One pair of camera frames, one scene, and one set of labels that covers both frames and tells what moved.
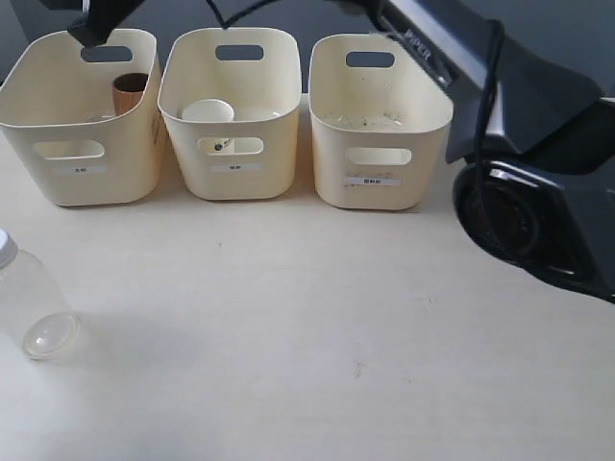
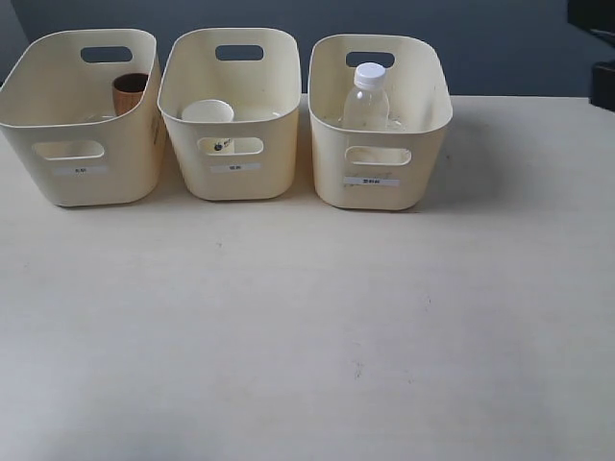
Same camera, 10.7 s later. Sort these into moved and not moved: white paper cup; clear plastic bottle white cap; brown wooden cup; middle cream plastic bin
Moved: clear plastic bottle white cap
Not moved: white paper cup; middle cream plastic bin; brown wooden cup
